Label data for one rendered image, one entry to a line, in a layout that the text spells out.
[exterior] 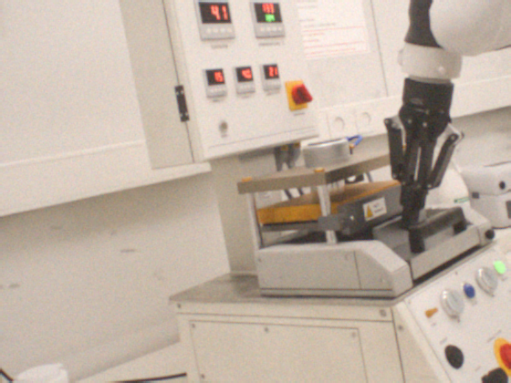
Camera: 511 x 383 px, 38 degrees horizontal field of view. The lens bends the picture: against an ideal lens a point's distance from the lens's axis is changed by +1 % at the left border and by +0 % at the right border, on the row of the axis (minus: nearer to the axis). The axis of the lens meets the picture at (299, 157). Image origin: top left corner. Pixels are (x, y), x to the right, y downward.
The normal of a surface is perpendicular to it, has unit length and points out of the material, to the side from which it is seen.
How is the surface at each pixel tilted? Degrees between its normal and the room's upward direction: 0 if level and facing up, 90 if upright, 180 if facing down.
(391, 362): 90
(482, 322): 65
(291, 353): 90
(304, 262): 90
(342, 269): 90
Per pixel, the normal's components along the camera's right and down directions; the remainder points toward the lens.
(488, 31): 0.11, 0.50
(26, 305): 0.62, -0.07
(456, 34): -0.54, 0.34
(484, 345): 0.62, -0.51
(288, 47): 0.77, -0.11
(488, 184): -0.83, 0.09
